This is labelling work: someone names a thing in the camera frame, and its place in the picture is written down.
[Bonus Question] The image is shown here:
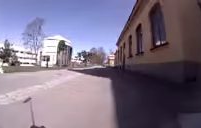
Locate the pale cobblestone strip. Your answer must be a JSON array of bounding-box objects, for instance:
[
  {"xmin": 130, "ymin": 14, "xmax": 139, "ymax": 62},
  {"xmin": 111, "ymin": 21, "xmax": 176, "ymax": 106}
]
[{"xmin": 0, "ymin": 71, "xmax": 83, "ymax": 108}]

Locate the dark evergreen tree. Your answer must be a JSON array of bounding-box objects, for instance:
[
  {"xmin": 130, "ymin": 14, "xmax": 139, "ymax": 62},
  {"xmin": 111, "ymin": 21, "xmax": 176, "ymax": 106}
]
[{"xmin": 0, "ymin": 38, "xmax": 20, "ymax": 67}]

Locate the yellow building with arched windows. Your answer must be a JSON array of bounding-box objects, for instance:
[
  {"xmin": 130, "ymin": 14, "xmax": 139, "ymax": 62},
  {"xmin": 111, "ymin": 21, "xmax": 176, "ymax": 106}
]
[{"xmin": 113, "ymin": 0, "xmax": 201, "ymax": 84}]

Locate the small orange building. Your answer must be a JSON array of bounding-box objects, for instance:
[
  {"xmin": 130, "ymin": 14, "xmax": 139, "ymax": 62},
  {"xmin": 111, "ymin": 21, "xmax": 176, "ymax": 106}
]
[{"xmin": 106, "ymin": 54, "xmax": 116, "ymax": 67}]

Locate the white tall building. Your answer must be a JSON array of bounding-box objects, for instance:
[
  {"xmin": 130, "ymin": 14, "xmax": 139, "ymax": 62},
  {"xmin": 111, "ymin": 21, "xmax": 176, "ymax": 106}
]
[{"xmin": 40, "ymin": 34, "xmax": 74, "ymax": 68}]

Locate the robot's own part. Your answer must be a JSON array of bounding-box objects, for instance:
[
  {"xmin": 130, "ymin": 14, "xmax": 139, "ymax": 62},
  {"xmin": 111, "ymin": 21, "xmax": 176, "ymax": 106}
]
[{"xmin": 23, "ymin": 96, "xmax": 46, "ymax": 128}]

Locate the bare tall tree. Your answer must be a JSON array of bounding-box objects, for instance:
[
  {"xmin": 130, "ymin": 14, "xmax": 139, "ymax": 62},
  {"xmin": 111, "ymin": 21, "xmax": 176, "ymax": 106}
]
[{"xmin": 21, "ymin": 17, "xmax": 47, "ymax": 66}]

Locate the grey asphalt path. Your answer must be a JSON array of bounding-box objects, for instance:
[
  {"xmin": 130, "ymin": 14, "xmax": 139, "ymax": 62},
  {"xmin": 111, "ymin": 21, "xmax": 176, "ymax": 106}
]
[{"xmin": 0, "ymin": 66, "xmax": 201, "ymax": 128}]

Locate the row of trees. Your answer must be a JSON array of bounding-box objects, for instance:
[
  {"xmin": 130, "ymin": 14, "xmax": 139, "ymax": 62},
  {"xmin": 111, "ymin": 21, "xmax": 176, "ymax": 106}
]
[{"xmin": 76, "ymin": 46, "xmax": 108, "ymax": 67}]

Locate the grey asphalt road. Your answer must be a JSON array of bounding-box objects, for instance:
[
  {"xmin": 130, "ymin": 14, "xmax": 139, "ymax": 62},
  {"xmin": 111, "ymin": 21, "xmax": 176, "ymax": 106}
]
[{"xmin": 0, "ymin": 68, "xmax": 69, "ymax": 99}]

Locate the long white low building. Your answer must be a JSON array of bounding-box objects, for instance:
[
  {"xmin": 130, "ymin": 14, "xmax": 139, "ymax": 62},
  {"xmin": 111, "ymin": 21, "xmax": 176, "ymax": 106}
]
[{"xmin": 0, "ymin": 40, "xmax": 39, "ymax": 67}]

